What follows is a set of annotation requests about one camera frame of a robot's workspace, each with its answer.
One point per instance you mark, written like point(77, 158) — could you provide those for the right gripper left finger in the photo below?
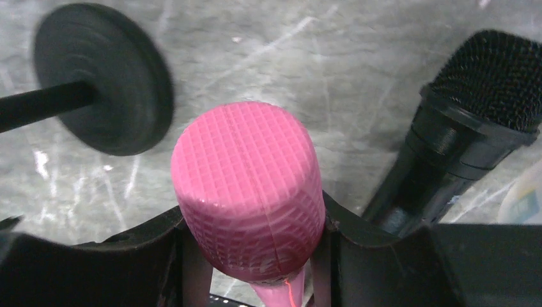
point(156, 263)

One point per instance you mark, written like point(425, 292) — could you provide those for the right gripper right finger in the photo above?
point(358, 264)

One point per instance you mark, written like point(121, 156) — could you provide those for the pink microphone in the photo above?
point(248, 184)

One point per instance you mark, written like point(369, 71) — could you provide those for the black round-base clip stand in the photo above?
point(102, 76)

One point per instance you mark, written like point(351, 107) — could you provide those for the black microphone orange end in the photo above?
point(484, 104)

